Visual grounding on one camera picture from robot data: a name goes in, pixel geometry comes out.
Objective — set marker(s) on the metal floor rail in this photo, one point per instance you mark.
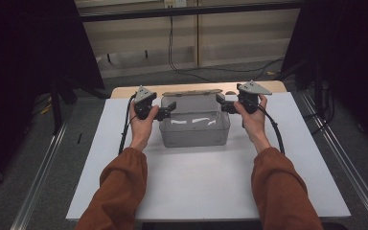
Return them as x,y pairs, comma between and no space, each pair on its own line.
341,153
38,182

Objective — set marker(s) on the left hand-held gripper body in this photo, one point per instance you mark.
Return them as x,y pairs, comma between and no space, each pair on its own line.
143,96

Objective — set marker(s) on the white table cover sheet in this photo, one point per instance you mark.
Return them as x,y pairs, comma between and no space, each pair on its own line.
201,179

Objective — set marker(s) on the black metal stand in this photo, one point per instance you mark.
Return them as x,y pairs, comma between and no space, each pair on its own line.
57,105

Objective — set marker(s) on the person's left hand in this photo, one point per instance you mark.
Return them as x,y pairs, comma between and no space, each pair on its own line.
142,131

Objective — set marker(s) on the long beige wooden cabinet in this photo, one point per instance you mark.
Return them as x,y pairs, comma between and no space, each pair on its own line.
236,32

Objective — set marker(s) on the transparent grey lidded storage box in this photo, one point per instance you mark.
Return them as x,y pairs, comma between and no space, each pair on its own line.
195,127

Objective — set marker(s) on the person's right hand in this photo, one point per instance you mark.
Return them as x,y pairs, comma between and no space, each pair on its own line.
255,124

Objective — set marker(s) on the white wall socket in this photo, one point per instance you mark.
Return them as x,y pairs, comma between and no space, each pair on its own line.
175,3

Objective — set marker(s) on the black curtain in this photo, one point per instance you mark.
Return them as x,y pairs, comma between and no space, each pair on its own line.
348,48
19,64

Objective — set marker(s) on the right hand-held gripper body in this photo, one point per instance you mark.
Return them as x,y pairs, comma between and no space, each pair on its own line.
252,91

